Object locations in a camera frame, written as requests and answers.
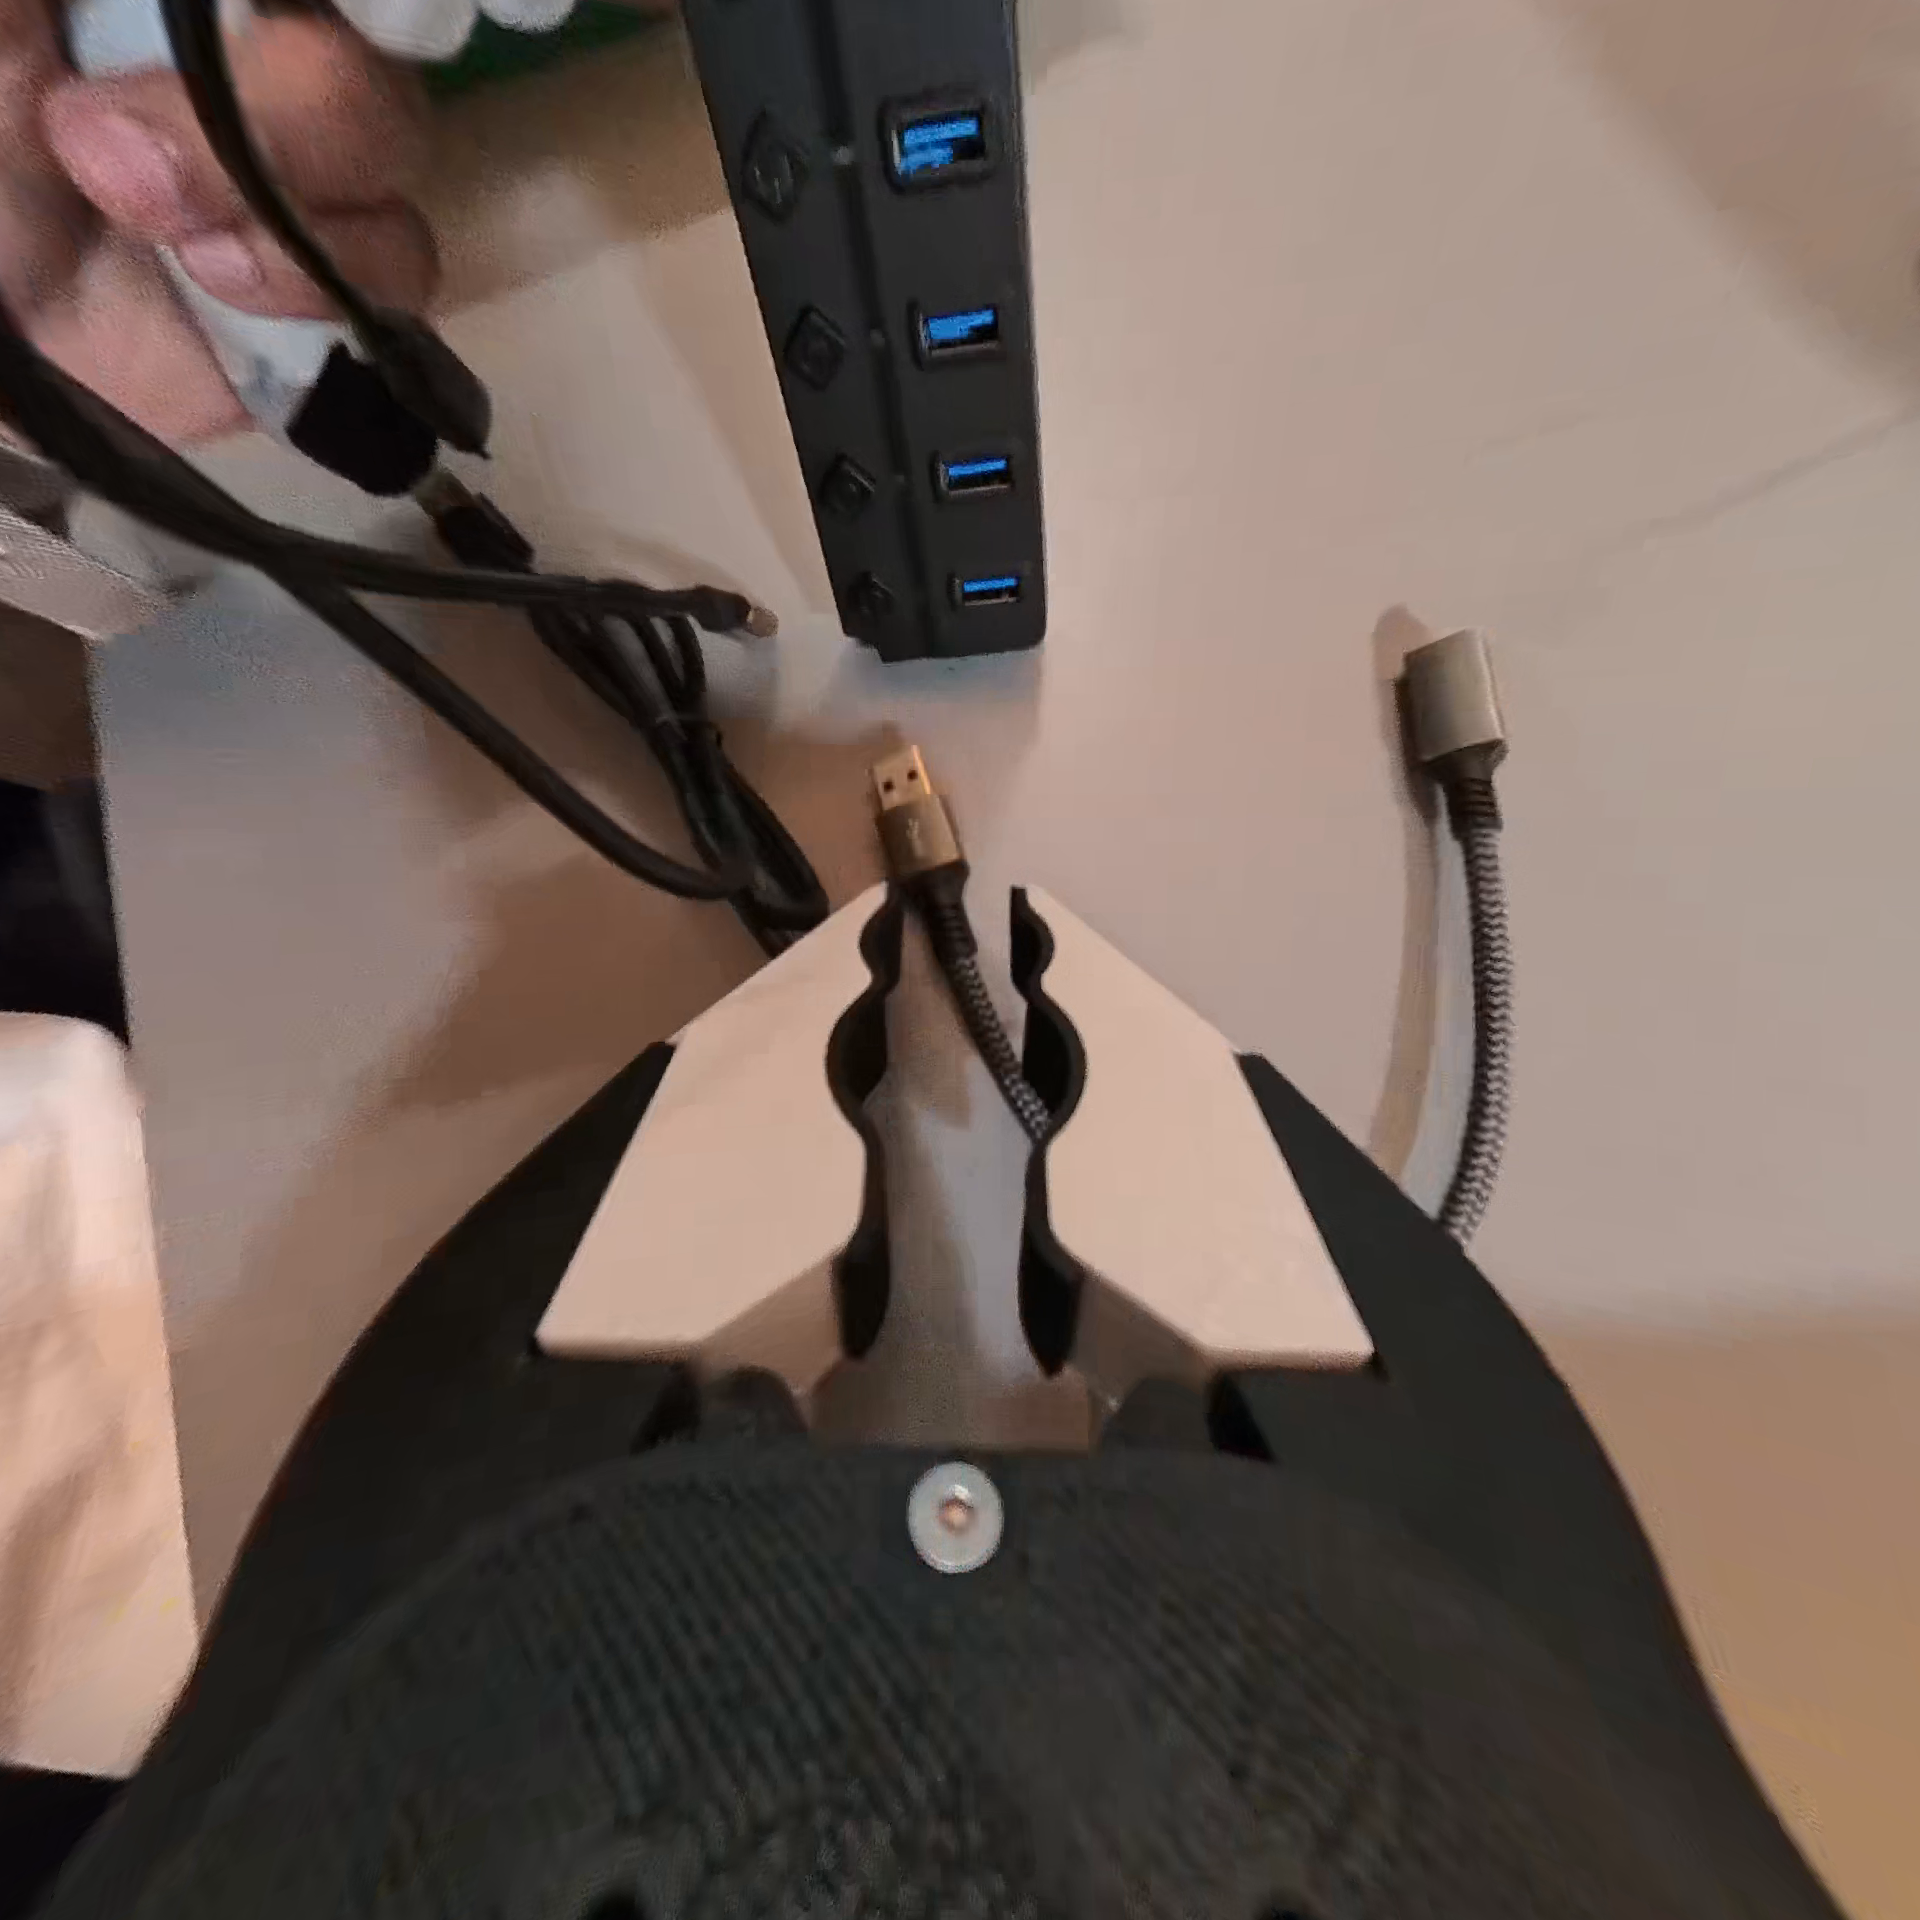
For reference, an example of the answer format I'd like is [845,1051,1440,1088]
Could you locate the white pants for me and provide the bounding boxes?
[0,1012,200,1782]

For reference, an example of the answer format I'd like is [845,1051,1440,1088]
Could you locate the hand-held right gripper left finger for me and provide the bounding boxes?
[535,884,907,1407]

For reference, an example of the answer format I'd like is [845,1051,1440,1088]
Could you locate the person's left hand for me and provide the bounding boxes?
[0,0,445,443]

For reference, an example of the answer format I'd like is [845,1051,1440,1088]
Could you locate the black USB hub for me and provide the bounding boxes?
[683,0,1049,665]

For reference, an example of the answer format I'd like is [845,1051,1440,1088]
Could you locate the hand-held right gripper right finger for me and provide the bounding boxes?
[1009,884,1380,1411]

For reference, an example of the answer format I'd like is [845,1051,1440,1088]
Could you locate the grey braided USB cable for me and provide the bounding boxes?
[867,626,1519,1250]

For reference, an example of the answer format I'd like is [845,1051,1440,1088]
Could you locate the thin black cable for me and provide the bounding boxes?
[322,540,782,639]

